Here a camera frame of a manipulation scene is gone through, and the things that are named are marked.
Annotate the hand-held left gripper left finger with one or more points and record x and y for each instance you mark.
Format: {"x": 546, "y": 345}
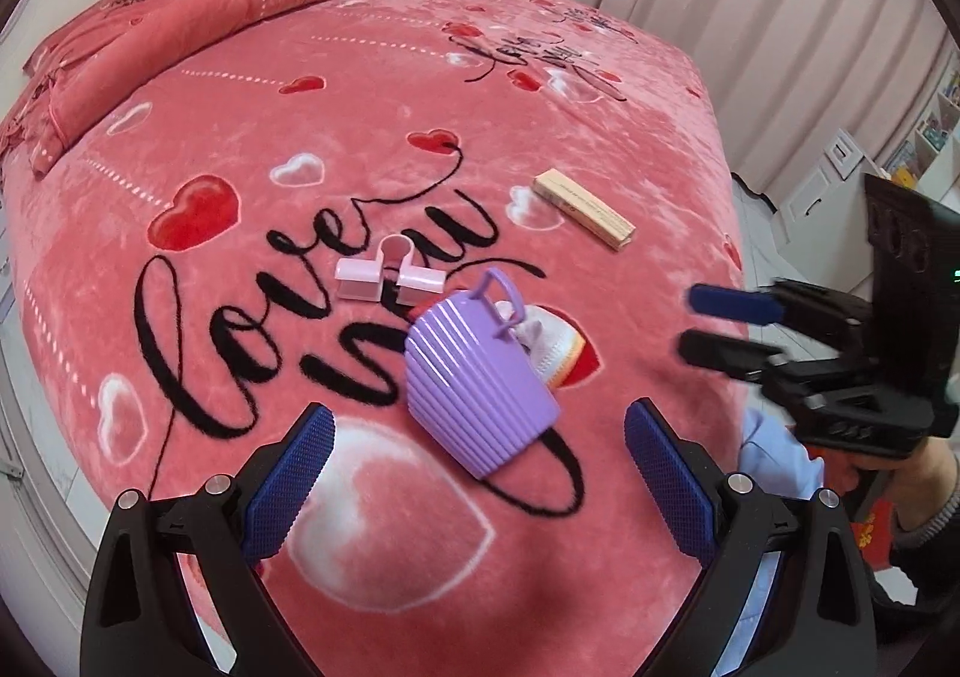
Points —
{"x": 289, "y": 482}

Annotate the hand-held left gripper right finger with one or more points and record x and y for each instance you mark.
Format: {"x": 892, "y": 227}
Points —
{"x": 671, "y": 482}

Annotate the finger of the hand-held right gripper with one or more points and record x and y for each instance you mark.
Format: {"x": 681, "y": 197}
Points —
{"x": 720, "y": 351}
{"x": 735, "y": 302}

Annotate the purple ribbed basket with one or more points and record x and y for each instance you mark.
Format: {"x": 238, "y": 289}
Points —
{"x": 480, "y": 384}

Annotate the person's right forearm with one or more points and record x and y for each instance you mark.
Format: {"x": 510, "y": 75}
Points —
{"x": 922, "y": 572}

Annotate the person's right hand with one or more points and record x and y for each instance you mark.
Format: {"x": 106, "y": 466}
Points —
{"x": 930, "y": 482}

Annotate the light blue clothing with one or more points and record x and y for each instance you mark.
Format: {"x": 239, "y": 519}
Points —
{"x": 780, "y": 452}

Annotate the white cabinet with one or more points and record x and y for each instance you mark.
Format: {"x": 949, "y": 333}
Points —
{"x": 825, "y": 182}

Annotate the white knit sock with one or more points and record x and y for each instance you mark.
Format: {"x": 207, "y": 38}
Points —
{"x": 555, "y": 347}

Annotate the wooden block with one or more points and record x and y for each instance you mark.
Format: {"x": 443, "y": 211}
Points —
{"x": 585, "y": 210}

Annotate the white bookshelf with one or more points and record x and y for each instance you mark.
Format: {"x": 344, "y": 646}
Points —
{"x": 930, "y": 137}

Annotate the pink plastic clip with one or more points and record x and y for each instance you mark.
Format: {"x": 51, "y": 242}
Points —
{"x": 382, "y": 276}

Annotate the pink heart print blanket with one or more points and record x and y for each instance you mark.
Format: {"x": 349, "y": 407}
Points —
{"x": 375, "y": 197}

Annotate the pink pleated curtain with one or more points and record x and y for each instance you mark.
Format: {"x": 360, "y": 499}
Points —
{"x": 675, "y": 9}

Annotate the folded pink quilt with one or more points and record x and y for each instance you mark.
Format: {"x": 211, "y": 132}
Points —
{"x": 187, "y": 39}

